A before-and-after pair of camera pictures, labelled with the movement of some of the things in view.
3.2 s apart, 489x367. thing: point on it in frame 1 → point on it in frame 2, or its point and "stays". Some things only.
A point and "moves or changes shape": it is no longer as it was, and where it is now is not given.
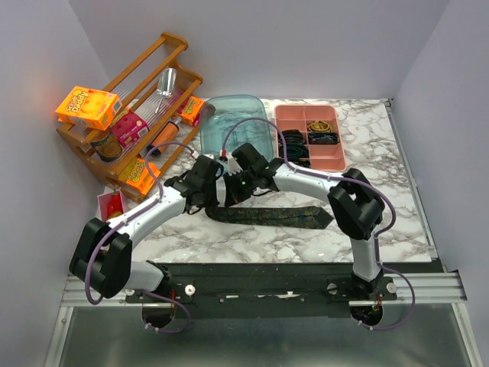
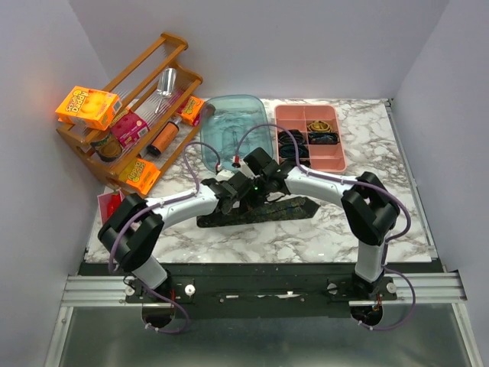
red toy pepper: (114, 204) stays
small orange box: (190, 109) stays
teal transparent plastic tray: (237, 119) stays
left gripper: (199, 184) → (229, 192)
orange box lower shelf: (140, 175) stays
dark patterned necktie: (270, 217) moves or changes shape
